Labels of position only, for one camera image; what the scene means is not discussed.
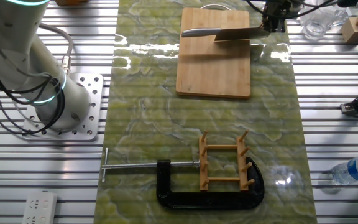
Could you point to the plastic water bottle blue cap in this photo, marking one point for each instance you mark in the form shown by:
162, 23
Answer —
356, 169

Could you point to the white power strip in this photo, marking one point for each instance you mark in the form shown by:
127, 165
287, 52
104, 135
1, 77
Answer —
39, 208

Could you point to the light wooden block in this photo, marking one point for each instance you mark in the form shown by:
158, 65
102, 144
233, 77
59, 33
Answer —
351, 32

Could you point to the green marble pattern mat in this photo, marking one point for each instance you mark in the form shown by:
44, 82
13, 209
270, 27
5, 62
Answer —
154, 124

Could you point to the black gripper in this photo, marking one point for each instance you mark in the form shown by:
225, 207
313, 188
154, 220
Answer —
275, 11

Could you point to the black C-clamp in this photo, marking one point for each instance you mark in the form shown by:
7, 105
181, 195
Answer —
210, 200

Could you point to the bamboo cutting board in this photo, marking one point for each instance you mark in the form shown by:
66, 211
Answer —
213, 68

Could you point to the steel cleaver knife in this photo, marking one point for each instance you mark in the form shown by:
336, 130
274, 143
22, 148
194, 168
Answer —
238, 34

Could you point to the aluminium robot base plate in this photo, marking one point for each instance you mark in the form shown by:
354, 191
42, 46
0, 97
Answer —
93, 118

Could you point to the wooden peg knife rack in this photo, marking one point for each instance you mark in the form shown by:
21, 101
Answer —
239, 161

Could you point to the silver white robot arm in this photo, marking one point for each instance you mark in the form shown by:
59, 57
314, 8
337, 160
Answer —
20, 62

